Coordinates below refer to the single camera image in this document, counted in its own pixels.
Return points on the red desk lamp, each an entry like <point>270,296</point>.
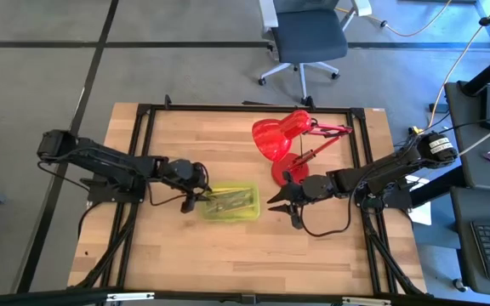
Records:
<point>277,136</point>

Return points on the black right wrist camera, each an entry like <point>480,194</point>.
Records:
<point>297,219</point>

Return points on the blue-seated office chair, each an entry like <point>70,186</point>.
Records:
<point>309,36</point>

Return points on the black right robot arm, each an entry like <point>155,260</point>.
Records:
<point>389,168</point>

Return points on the grey side desk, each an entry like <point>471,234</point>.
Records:
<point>483,178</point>

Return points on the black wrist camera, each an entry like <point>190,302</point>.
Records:
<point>187,205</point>
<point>297,219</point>

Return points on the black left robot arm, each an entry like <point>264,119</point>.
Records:
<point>100,159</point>

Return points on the yellow power plug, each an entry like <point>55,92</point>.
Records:
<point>416,129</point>

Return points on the yellow-green translucent supply box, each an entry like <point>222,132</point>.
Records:
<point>232,204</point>

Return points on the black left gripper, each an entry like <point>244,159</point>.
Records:
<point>185,178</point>

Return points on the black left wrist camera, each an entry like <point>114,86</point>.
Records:
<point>187,205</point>

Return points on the black aluminium table frame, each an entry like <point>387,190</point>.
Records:
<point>143,127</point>

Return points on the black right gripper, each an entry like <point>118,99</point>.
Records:
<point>313,189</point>

